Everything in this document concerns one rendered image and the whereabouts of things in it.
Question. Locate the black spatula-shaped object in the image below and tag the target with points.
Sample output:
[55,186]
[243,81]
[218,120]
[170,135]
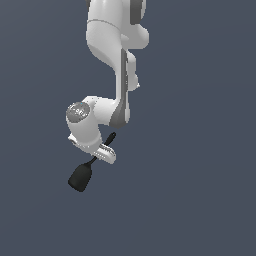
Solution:
[80,178]

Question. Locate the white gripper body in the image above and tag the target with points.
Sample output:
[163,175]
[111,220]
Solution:
[106,152]

